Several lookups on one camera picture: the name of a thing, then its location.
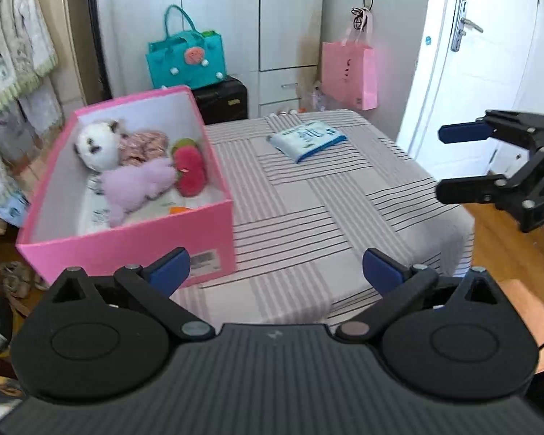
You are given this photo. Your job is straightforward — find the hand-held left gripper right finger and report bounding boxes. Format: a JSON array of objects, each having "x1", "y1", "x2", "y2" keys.
[{"x1": 335, "y1": 247, "x2": 511, "y2": 343}]

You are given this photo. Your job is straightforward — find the panda plush toy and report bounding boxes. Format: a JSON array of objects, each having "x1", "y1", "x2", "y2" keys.
[{"x1": 74, "y1": 120, "x2": 123, "y2": 170}]

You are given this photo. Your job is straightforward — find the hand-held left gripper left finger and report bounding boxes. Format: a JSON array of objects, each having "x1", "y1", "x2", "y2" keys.
[{"x1": 36, "y1": 247, "x2": 216, "y2": 343}]

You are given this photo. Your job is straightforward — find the floral fabric pouch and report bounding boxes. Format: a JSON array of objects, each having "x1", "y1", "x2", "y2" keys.
[{"x1": 118, "y1": 130, "x2": 170, "y2": 166}]

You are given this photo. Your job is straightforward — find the white door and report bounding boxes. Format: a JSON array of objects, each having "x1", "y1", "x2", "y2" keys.
[{"x1": 396, "y1": 0, "x2": 544, "y2": 177}]

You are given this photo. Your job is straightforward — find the purple plush toy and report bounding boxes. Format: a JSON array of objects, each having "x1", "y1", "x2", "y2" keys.
[{"x1": 100, "y1": 158, "x2": 177, "y2": 228}]

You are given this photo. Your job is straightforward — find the black suitcase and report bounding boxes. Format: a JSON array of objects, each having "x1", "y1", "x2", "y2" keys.
[{"x1": 191, "y1": 76, "x2": 248, "y2": 125}]

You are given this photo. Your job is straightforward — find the clear plastic bag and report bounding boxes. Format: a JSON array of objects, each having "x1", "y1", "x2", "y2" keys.
[{"x1": 308, "y1": 80, "x2": 331, "y2": 112}]

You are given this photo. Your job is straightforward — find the red green plush toy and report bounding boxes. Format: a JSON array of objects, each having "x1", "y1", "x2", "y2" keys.
[{"x1": 170, "y1": 138, "x2": 208, "y2": 198}]

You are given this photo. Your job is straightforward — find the teal felt handbag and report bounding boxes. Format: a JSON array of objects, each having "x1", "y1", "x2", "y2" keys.
[{"x1": 146, "y1": 4, "x2": 227, "y2": 90}]

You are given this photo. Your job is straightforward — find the white fleece pajama jacket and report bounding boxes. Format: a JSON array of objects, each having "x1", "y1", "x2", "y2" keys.
[{"x1": 0, "y1": 0, "x2": 59, "y2": 109}]

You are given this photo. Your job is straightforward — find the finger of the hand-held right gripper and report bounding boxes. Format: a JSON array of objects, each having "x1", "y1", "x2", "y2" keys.
[
  {"x1": 436, "y1": 147, "x2": 544, "y2": 233},
  {"x1": 439, "y1": 109, "x2": 544, "y2": 155}
]

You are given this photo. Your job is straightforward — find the black pole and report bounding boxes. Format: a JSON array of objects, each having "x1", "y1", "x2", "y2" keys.
[{"x1": 84, "y1": 0, "x2": 114, "y2": 98}]

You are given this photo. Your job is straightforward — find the pink cardboard box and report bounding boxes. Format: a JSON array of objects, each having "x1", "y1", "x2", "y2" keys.
[{"x1": 16, "y1": 85, "x2": 236, "y2": 288}]

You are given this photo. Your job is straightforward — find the pink paper bag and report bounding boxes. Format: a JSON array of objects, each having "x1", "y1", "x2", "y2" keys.
[{"x1": 322, "y1": 27, "x2": 377, "y2": 111}]

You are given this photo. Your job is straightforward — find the black hair ties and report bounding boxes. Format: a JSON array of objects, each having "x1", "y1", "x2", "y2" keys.
[{"x1": 351, "y1": 0, "x2": 375, "y2": 30}]

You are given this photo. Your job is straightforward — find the silver door handle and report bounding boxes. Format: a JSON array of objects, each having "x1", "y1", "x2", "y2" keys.
[{"x1": 451, "y1": 0, "x2": 484, "y2": 53}]

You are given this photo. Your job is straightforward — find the white wardrobe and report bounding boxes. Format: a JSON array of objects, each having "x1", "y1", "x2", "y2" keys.
[{"x1": 88, "y1": 0, "x2": 327, "y2": 121}]

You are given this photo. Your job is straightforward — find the light blue cloth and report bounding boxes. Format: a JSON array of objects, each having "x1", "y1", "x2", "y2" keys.
[{"x1": 0, "y1": 190, "x2": 30, "y2": 227}]

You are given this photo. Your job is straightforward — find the printed paper sheet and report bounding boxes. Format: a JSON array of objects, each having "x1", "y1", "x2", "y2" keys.
[{"x1": 78, "y1": 177, "x2": 218, "y2": 236}]

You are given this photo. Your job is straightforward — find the white tissue packet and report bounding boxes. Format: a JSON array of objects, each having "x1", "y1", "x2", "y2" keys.
[{"x1": 267, "y1": 120, "x2": 348, "y2": 164}]

